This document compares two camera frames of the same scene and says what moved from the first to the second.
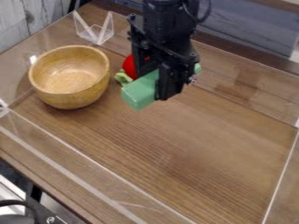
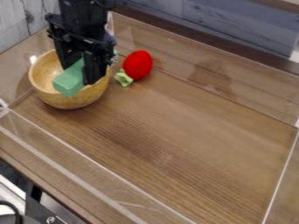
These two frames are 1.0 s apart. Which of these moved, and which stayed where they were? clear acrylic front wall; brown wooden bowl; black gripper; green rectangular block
Moved: green rectangular block; black gripper
Stayed: clear acrylic front wall; brown wooden bowl
